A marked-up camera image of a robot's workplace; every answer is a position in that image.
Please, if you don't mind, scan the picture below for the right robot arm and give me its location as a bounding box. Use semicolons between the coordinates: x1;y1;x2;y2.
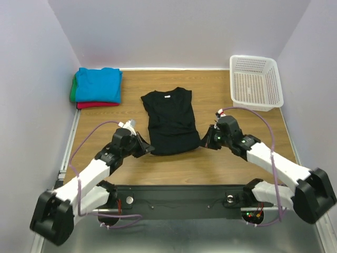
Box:
201;113;336;224

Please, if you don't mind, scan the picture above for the green folded t shirt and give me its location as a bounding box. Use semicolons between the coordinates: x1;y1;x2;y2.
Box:
70;75;77;103

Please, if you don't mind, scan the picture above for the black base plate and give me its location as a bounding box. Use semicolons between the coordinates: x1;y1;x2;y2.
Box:
86;184;274;221

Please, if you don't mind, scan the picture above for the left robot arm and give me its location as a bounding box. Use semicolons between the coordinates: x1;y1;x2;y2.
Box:
29;128;154;246

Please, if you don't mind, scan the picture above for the white plastic basket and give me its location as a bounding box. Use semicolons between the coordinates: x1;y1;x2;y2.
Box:
230;55;284;112

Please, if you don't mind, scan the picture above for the red folded t shirt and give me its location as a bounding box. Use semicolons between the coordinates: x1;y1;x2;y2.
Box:
76;102;119;110

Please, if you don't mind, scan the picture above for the aluminium frame rail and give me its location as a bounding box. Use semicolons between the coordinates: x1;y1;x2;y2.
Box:
42;187;329;211

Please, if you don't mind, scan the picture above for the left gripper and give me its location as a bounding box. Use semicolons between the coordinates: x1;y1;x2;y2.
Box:
121;132;154;159

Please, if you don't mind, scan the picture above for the blue folded t shirt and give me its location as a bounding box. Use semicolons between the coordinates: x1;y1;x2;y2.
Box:
75;67;123;104

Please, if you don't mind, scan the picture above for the black t shirt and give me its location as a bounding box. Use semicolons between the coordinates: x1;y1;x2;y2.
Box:
141;87;201;156

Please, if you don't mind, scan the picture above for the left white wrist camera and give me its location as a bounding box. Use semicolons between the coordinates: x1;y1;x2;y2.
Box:
118;119;136;132

